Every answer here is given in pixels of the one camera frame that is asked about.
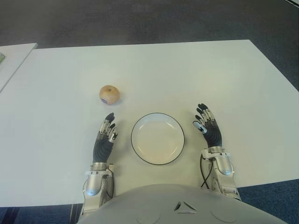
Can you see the white plate with black rim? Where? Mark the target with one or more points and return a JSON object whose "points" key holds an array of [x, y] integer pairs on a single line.
{"points": [[157, 142]]}

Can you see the apple with blue sticker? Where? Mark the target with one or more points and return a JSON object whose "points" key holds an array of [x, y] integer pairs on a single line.
{"points": [[109, 94]]}

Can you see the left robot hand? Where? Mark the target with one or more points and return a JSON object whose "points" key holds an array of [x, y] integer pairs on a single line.
{"points": [[102, 149]]}

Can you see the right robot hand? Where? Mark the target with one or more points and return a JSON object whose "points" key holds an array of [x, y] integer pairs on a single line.
{"points": [[213, 136]]}

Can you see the white side table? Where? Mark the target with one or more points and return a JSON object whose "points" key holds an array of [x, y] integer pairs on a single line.
{"points": [[14, 60]]}

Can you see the green package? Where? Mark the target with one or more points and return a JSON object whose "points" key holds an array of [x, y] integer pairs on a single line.
{"points": [[1, 58]]}

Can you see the grey robot torso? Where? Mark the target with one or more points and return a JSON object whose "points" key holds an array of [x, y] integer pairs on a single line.
{"points": [[177, 207]]}

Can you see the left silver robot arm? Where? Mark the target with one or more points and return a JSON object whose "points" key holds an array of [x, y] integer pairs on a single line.
{"points": [[93, 184]]}

